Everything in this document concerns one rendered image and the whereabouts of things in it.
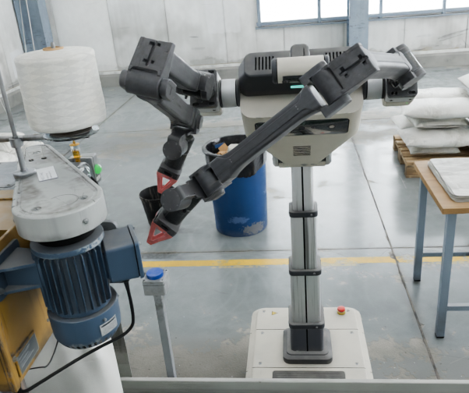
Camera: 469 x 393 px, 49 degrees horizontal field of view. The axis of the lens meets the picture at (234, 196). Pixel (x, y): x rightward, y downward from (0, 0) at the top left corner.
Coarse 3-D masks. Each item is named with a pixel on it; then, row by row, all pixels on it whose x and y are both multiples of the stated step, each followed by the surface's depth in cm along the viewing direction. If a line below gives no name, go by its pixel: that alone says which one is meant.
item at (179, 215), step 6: (162, 210) 137; (180, 210) 134; (186, 210) 134; (162, 216) 135; (168, 216) 135; (174, 216) 134; (180, 216) 135; (156, 222) 133; (162, 222) 133; (168, 222) 135; (174, 222) 135; (180, 222) 137; (168, 228) 134; (174, 228) 134; (174, 234) 134
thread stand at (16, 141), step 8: (0, 72) 110; (0, 80) 110; (0, 88) 111; (8, 104) 112; (8, 112) 113; (88, 128) 114; (96, 128) 115; (0, 136) 116; (8, 136) 116; (16, 136) 115; (24, 136) 115; (32, 136) 115; (40, 136) 115; (48, 136) 112; (56, 136) 110; (64, 136) 110; (72, 136) 110; (80, 136) 110; (88, 136) 114; (16, 144) 115; (16, 152) 116; (24, 160) 118; (24, 168) 118; (32, 168) 120; (16, 176) 117; (24, 176) 117
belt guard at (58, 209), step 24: (72, 168) 120; (24, 192) 109; (48, 192) 108; (72, 192) 107; (96, 192) 106; (24, 216) 98; (48, 216) 97; (72, 216) 98; (96, 216) 102; (48, 240) 98
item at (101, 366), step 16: (48, 352) 156; (64, 352) 154; (80, 352) 156; (96, 352) 156; (112, 352) 166; (48, 368) 156; (80, 368) 156; (96, 368) 158; (112, 368) 164; (32, 384) 159; (48, 384) 158; (64, 384) 158; (80, 384) 158; (96, 384) 160; (112, 384) 164
